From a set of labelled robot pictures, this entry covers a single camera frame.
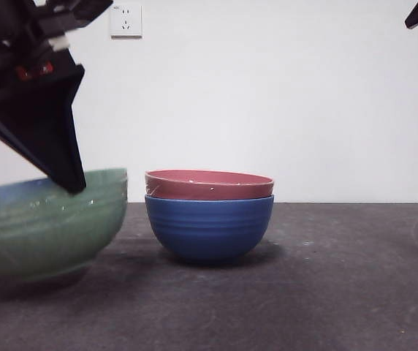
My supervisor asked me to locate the white wall socket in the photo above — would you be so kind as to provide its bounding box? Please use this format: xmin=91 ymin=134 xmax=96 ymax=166
xmin=110 ymin=3 xmax=143 ymax=39

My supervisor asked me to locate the green ribbed bowl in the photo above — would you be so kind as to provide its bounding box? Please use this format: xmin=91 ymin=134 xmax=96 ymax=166
xmin=0 ymin=167 xmax=129 ymax=284

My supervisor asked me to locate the blue ribbed bowl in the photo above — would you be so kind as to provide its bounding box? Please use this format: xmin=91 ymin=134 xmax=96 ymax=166
xmin=143 ymin=193 xmax=275 ymax=266

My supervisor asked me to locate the red ribbed bowl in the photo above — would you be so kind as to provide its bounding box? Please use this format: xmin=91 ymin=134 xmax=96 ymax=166
xmin=144 ymin=168 xmax=276 ymax=201

